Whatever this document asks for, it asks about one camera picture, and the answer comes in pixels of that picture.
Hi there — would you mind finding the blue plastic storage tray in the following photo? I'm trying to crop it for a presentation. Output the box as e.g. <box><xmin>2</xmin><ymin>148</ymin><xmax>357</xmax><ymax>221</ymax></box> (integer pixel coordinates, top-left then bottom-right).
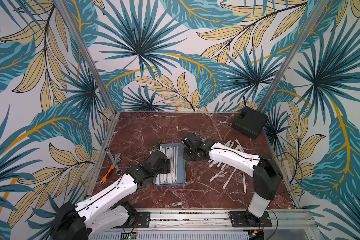
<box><xmin>153</xmin><ymin>144</ymin><xmax>186</xmax><ymax>187</ymax></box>

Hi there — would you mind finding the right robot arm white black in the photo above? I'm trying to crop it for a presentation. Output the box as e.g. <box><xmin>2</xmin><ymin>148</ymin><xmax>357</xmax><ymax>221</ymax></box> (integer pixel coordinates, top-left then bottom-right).
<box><xmin>182</xmin><ymin>133</ymin><xmax>283</xmax><ymax>220</ymax></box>

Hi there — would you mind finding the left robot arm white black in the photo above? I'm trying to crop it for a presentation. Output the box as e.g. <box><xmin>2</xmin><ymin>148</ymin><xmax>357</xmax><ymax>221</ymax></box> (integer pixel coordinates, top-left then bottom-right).
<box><xmin>49</xmin><ymin>151</ymin><xmax>171</xmax><ymax>240</ymax></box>

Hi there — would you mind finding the black box with antenna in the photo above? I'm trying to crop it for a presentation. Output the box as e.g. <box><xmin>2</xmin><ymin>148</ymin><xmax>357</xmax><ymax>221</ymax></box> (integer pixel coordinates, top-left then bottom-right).
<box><xmin>232</xmin><ymin>96</ymin><xmax>269</xmax><ymax>139</ymax></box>

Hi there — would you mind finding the white wrapped straw in tray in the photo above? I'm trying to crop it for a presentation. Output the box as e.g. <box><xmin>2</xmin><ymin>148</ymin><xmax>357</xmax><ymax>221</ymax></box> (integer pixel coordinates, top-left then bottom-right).
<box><xmin>165</xmin><ymin>146</ymin><xmax>179</xmax><ymax>184</ymax></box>

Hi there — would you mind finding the white wrapped straw on table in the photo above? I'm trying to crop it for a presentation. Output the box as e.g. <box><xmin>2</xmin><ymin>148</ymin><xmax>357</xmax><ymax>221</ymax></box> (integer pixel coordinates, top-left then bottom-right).
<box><xmin>209</xmin><ymin>166</ymin><xmax>229</xmax><ymax>183</ymax></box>

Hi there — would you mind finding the long white wrapped straw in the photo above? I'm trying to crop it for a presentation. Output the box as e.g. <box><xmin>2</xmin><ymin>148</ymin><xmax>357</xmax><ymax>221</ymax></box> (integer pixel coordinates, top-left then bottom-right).
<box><xmin>243</xmin><ymin>172</ymin><xmax>247</xmax><ymax>193</ymax></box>

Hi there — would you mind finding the orange handled adjustable wrench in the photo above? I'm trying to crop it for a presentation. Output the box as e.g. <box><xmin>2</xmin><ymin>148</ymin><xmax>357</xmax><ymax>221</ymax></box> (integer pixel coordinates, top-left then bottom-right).
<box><xmin>100</xmin><ymin>147</ymin><xmax>123</xmax><ymax>185</ymax></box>

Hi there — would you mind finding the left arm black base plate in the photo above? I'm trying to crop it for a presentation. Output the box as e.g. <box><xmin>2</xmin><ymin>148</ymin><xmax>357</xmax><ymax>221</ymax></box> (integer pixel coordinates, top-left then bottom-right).
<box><xmin>121</xmin><ymin>212</ymin><xmax>151</xmax><ymax>229</ymax></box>

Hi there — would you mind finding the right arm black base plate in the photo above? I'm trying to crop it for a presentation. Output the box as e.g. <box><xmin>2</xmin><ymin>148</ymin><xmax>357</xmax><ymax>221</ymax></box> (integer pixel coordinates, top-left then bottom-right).
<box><xmin>228</xmin><ymin>211</ymin><xmax>273</xmax><ymax>229</ymax></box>

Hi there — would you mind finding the aluminium front rail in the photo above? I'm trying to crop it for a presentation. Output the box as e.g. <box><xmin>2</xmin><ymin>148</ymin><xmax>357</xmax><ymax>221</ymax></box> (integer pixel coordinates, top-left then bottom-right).
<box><xmin>91</xmin><ymin>209</ymin><xmax>323</xmax><ymax>240</ymax></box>

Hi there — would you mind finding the right aluminium frame post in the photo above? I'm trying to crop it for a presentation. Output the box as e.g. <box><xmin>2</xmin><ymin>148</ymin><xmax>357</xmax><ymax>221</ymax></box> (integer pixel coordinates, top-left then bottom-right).
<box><xmin>256</xmin><ymin>0</ymin><xmax>331</xmax><ymax>114</ymax></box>

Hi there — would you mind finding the aluminium frame post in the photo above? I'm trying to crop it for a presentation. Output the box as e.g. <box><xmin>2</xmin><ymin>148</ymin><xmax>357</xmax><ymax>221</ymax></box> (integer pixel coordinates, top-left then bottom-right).
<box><xmin>56</xmin><ymin>0</ymin><xmax>117</xmax><ymax>116</ymax></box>
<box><xmin>256</xmin><ymin>0</ymin><xmax>331</xmax><ymax>114</ymax></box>

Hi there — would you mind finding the left aluminium frame post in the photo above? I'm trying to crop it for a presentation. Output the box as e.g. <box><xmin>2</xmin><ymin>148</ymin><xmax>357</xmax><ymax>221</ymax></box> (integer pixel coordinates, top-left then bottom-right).
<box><xmin>56</xmin><ymin>0</ymin><xmax>117</xmax><ymax>116</ymax></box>

